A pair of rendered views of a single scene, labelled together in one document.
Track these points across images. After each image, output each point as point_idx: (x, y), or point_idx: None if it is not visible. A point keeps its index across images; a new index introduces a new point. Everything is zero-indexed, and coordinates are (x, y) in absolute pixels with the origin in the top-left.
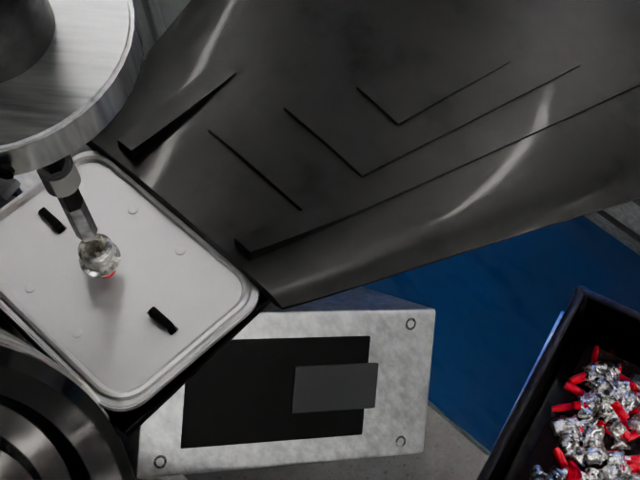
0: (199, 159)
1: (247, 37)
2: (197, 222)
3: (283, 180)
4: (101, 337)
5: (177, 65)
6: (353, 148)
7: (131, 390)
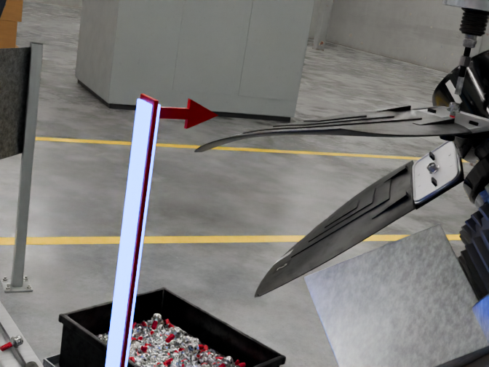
0: (424, 117)
1: (408, 125)
2: (423, 112)
3: (394, 112)
4: (449, 112)
5: (436, 127)
6: (369, 113)
7: (438, 106)
